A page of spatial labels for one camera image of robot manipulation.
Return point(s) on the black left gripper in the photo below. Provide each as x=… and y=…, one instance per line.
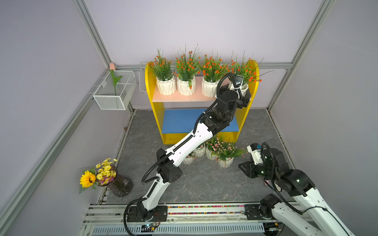
x=244, y=102

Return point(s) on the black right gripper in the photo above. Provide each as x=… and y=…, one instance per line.
x=249, y=167

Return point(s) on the pink flower pot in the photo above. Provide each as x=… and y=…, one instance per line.
x=214, y=146
x=200, y=150
x=189, y=159

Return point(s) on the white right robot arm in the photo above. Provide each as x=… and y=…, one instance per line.
x=296, y=203

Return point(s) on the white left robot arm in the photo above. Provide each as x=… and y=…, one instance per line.
x=166, y=169

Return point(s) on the yellow pink blue shelf rack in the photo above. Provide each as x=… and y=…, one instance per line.
x=175, y=124

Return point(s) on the pink artificial tulip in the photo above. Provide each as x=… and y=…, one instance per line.
x=115, y=79

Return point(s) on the sunflower bouquet basket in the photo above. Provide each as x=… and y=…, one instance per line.
x=105, y=174

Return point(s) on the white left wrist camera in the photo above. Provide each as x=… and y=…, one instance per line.
x=236, y=82

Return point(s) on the white mesh wall basket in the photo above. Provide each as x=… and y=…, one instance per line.
x=104, y=94

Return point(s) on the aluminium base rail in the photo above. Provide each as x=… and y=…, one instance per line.
x=211, y=219

